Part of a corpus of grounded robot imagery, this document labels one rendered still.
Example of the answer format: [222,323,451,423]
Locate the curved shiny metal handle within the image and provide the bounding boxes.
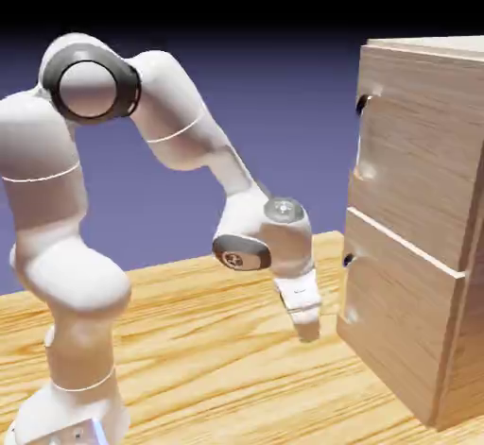
[340,250,360,324]
[354,92,379,182]

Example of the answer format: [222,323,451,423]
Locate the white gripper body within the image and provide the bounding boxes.
[272,268,323,317]

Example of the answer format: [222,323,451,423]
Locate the light wood cabinet door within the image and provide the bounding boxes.
[346,44,484,279]
[336,207,467,430]

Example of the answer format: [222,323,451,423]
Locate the light wood cabinet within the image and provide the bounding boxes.
[336,35,484,434]

